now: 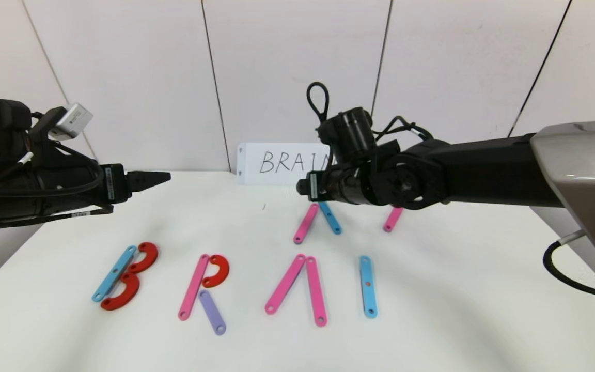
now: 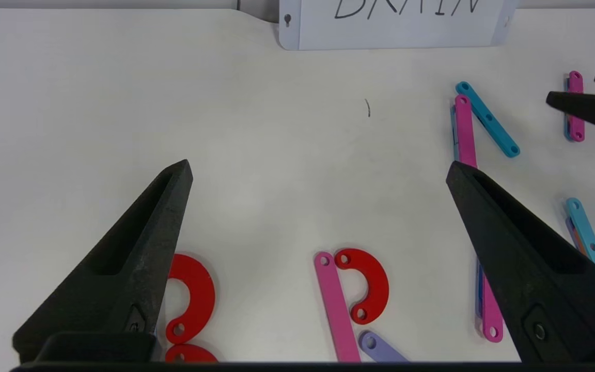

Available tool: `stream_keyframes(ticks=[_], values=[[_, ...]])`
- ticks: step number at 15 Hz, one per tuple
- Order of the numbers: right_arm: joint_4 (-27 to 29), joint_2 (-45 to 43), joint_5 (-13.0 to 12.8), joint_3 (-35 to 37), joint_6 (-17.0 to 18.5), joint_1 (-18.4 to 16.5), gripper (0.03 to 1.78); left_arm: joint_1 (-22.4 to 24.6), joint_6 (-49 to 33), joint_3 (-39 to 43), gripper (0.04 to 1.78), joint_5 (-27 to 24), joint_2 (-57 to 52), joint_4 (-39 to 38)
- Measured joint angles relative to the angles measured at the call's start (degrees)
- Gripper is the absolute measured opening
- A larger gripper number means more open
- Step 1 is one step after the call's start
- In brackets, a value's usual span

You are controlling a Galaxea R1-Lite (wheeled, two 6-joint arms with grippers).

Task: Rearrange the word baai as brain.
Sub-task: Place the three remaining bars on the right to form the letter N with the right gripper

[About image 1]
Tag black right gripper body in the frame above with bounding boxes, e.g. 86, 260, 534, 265
306, 170, 346, 203

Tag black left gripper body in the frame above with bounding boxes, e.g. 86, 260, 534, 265
39, 163, 132, 209

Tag long pink plastic bar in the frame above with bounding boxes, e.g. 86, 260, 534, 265
177, 254, 208, 321
305, 256, 327, 327
264, 254, 306, 315
293, 203, 319, 245

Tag small red curved piece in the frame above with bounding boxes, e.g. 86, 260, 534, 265
201, 255, 230, 288

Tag short purple plastic bar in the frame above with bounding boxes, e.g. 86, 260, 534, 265
198, 289, 227, 336

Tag white BRAIN word card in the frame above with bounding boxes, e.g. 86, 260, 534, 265
236, 143, 332, 187

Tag short blue plastic bar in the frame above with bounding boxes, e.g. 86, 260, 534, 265
319, 201, 342, 236

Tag large red curved piece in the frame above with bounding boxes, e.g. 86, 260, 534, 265
128, 242, 159, 274
101, 272, 141, 311

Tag short pink plastic bar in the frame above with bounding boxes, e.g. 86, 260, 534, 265
383, 207, 404, 233

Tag long blue plastic bar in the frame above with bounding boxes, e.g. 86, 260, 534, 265
92, 245, 138, 303

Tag long blue bar orange dot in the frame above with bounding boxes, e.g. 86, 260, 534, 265
358, 256, 378, 318

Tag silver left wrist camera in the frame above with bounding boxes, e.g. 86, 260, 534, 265
48, 103, 94, 142

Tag looped black camera cable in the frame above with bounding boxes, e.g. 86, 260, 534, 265
306, 82, 331, 126

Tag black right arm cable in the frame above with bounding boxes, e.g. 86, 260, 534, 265
542, 230, 595, 299

